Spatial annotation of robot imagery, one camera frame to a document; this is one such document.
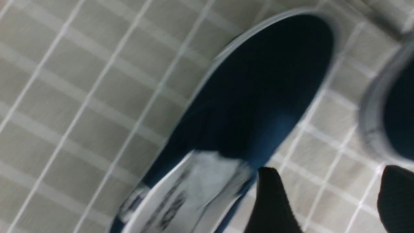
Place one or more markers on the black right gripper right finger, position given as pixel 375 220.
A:
pixel 395 202

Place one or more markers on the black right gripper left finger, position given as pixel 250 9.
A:
pixel 272 212

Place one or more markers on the navy slip-on shoe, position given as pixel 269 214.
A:
pixel 385 117
pixel 256 92

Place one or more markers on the grey checked floor cloth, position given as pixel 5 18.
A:
pixel 90 90

